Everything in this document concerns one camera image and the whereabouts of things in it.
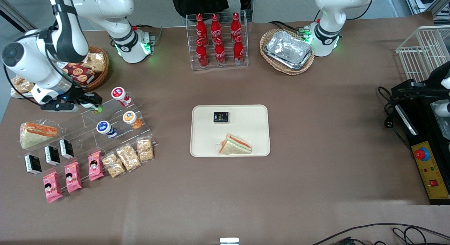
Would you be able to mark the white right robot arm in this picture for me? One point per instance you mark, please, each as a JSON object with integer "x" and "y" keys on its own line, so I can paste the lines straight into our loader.
{"x": 42, "y": 55}

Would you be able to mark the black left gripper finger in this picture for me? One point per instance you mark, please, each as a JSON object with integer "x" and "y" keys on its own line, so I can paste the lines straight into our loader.
{"x": 411, "y": 91}

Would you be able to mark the clear acrylic tiered stand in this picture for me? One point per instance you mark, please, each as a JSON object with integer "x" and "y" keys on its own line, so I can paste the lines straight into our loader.
{"x": 84, "y": 132}

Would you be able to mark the round wicker basket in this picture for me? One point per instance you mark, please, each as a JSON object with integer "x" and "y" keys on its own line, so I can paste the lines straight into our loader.
{"x": 100, "y": 78}

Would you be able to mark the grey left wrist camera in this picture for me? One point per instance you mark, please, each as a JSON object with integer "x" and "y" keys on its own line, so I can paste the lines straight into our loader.
{"x": 442, "y": 109}

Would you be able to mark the red cookie box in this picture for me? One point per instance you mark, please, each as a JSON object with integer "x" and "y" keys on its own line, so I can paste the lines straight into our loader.
{"x": 80, "y": 73}

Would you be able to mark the metal shelf frame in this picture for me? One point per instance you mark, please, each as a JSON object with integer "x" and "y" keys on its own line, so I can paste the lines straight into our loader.
{"x": 427, "y": 2}

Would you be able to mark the aluminium foil tray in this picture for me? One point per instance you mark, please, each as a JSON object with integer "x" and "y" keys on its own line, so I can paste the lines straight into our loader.
{"x": 288, "y": 50}

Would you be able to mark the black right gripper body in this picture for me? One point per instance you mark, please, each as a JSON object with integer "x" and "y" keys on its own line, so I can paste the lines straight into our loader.
{"x": 78, "y": 95}

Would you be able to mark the pink snack packet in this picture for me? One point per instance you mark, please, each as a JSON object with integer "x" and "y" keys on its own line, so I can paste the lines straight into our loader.
{"x": 72, "y": 177}
{"x": 52, "y": 187}
{"x": 95, "y": 166}

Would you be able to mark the green gum bottle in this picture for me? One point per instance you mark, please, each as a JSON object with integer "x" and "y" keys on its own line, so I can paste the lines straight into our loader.
{"x": 98, "y": 109}

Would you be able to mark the beige plastic tray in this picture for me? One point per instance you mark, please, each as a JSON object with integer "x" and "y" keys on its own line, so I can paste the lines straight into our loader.
{"x": 230, "y": 139}

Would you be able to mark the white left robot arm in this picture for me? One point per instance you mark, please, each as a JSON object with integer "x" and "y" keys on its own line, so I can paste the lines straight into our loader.
{"x": 330, "y": 13}

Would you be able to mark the red cola bottle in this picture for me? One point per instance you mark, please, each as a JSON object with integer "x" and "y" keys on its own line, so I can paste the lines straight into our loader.
{"x": 215, "y": 26}
{"x": 238, "y": 51}
{"x": 202, "y": 55}
{"x": 235, "y": 25}
{"x": 219, "y": 54}
{"x": 200, "y": 27}

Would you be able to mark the small white device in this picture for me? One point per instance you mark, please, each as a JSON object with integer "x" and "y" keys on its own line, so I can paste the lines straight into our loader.
{"x": 229, "y": 241}

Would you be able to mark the clear pack rice crisps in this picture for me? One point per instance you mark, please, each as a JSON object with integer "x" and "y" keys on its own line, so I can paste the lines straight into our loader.
{"x": 97, "y": 62}
{"x": 113, "y": 165}
{"x": 128, "y": 157}
{"x": 23, "y": 85}
{"x": 145, "y": 150}

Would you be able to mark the black and white small box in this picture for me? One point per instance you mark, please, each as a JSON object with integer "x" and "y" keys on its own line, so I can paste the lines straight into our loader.
{"x": 32, "y": 164}
{"x": 52, "y": 155}
{"x": 66, "y": 148}

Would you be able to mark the small black snack packet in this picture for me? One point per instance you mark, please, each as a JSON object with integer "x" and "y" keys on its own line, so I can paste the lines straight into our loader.
{"x": 220, "y": 117}

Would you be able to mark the orange gum bottle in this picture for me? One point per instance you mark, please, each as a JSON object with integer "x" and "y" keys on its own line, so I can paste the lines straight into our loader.
{"x": 131, "y": 118}

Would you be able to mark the oval wicker basket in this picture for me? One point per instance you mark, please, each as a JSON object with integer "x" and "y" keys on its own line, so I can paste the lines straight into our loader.
{"x": 270, "y": 62}

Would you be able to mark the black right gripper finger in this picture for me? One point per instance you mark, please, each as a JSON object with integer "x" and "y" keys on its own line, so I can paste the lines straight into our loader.
{"x": 88, "y": 106}
{"x": 93, "y": 97}

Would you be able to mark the clear acrylic bottle rack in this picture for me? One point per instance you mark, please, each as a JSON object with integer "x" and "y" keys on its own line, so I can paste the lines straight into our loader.
{"x": 225, "y": 64}

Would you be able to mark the black control box yellow panel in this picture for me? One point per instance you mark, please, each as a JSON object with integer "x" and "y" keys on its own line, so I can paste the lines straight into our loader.
{"x": 430, "y": 167}

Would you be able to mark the wrapped triangle sandwich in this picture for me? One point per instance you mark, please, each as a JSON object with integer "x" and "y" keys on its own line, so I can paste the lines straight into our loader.
{"x": 37, "y": 134}
{"x": 235, "y": 146}

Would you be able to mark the red gum bottle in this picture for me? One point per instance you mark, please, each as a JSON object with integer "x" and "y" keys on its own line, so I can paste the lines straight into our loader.
{"x": 120, "y": 95}

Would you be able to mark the blue gum bottle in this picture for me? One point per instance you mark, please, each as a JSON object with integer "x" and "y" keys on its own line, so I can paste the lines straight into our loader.
{"x": 105, "y": 128}

